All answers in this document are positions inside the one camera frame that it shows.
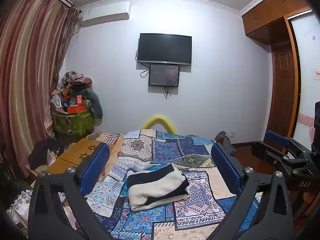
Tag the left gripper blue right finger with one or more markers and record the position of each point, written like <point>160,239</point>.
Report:
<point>273,219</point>

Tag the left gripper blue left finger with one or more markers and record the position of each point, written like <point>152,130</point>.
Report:
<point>47,218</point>

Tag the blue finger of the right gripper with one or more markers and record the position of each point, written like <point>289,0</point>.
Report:
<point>277,139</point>

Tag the black white striped sweater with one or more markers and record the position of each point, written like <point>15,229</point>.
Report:
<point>148,189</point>

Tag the grey backpack on floor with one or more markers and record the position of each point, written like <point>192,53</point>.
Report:
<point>226,145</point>

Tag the dark garment beside bed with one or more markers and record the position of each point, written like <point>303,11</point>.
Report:
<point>39,154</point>

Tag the wooden lap desk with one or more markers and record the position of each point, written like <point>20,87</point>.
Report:
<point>72,154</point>

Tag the blue patchwork bed quilt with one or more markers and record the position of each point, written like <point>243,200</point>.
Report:
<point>147,150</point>

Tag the green fabric storage basket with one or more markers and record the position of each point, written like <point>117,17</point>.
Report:
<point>73,124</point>

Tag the white sliding wardrobe door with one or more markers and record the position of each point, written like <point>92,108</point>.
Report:
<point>306,29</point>

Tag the brown wooden wardrobe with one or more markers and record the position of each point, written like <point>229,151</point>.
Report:
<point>269,22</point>

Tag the orange box in basket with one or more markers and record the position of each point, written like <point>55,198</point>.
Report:
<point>76,106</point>

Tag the red striped curtain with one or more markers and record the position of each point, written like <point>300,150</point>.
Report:
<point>35,36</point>

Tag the yellow foam bed rail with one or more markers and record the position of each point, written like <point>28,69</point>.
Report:
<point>159,119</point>

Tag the small black wall monitor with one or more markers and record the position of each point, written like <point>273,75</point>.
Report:
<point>162,75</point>

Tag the large black wall television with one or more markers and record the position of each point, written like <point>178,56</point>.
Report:
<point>164,48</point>

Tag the white wall air conditioner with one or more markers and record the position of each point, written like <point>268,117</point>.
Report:
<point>105,13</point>

